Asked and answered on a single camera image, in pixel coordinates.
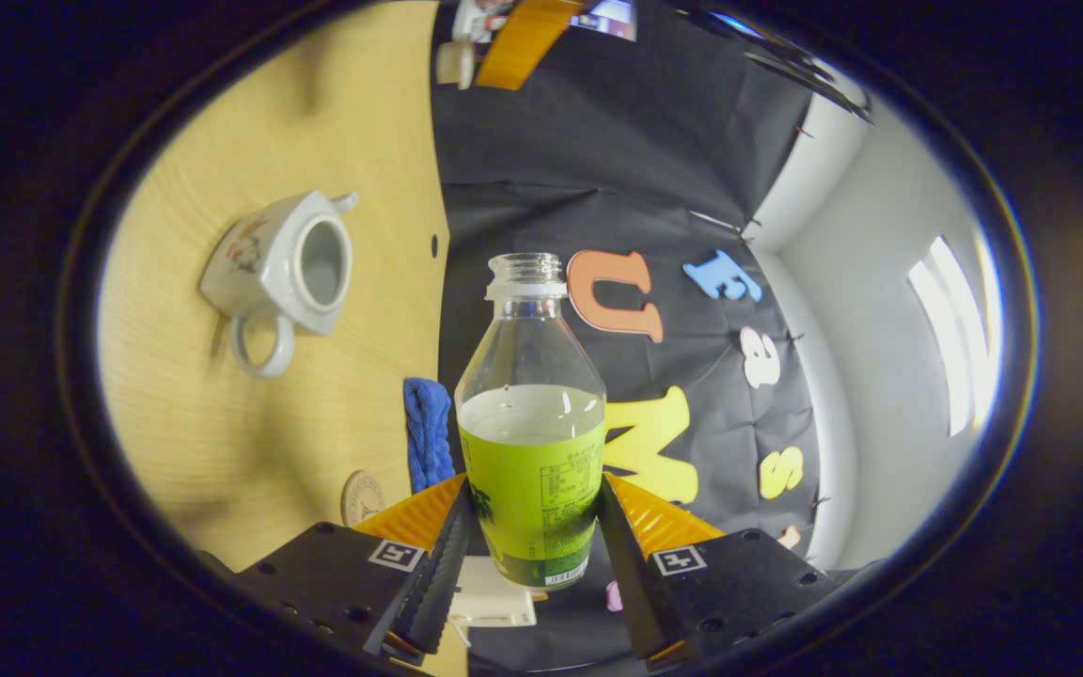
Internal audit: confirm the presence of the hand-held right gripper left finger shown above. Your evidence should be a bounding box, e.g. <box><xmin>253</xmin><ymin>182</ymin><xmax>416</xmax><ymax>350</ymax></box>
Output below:
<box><xmin>231</xmin><ymin>472</ymin><xmax>473</xmax><ymax>669</ymax></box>

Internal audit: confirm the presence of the white ceramic teacup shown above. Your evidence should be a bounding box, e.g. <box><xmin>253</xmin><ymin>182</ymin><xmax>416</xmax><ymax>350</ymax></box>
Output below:
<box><xmin>198</xmin><ymin>190</ymin><xmax>360</xmax><ymax>380</ymax></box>

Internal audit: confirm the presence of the ceiling light panel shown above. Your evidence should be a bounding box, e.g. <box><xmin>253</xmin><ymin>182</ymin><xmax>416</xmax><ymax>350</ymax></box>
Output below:
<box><xmin>906</xmin><ymin>235</ymin><xmax>1005</xmax><ymax>438</ymax></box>

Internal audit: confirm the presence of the white toaster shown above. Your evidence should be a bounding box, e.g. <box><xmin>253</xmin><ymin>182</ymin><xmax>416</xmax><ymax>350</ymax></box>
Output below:
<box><xmin>449</xmin><ymin>555</ymin><xmax>539</xmax><ymax>629</ymax></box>

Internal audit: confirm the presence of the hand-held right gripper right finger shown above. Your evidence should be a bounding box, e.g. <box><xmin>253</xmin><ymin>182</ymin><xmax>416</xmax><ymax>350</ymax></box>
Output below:
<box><xmin>597</xmin><ymin>472</ymin><xmax>849</xmax><ymax>671</ymax></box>

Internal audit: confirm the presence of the round beige coaster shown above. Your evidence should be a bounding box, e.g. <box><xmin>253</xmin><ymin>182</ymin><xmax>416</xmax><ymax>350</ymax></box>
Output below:
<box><xmin>341</xmin><ymin>469</ymin><xmax>388</xmax><ymax>528</ymax></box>

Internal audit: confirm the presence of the green label water bottle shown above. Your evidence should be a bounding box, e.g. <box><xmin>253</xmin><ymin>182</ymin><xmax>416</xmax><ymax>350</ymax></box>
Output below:
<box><xmin>455</xmin><ymin>252</ymin><xmax>608</xmax><ymax>591</ymax></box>

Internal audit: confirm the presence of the black backdrop cloth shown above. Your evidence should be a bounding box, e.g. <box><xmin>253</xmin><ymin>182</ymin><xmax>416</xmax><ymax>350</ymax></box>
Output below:
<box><xmin>429</xmin><ymin>0</ymin><xmax>871</xmax><ymax>673</ymax></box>

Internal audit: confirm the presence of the blue towel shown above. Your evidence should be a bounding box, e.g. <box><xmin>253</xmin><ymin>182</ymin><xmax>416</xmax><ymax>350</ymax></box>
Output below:
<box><xmin>402</xmin><ymin>377</ymin><xmax>457</xmax><ymax>496</ymax></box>

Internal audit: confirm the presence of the computer monitor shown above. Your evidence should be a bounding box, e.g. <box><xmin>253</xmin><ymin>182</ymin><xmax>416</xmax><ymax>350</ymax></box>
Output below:
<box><xmin>568</xmin><ymin>0</ymin><xmax>639</xmax><ymax>43</ymax></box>

